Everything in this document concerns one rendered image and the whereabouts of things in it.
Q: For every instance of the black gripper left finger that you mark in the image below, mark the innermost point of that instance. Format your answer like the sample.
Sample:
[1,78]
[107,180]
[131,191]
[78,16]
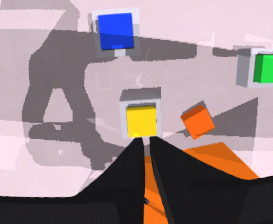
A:
[116,197]

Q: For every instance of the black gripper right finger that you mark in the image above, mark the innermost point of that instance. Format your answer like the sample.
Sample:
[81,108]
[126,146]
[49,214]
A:
[193,192]

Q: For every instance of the green button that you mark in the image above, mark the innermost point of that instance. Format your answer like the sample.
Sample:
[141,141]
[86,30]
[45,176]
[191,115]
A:
[255,67]

